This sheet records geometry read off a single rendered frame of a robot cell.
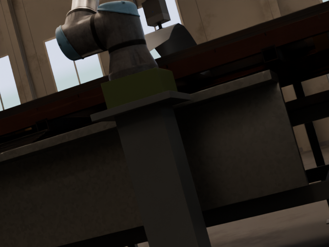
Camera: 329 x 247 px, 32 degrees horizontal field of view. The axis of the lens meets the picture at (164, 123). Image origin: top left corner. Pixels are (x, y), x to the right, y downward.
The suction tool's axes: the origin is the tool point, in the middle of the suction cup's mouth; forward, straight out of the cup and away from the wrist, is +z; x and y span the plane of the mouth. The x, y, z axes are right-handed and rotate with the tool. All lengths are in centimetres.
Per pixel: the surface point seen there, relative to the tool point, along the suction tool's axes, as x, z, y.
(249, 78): 50, 35, -50
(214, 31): -821, -171, 299
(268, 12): -827, -168, 190
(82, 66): -752, -188, 576
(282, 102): 33, 44, -52
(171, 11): -802, -235, 369
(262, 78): 49, 37, -53
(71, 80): -745, -168, 605
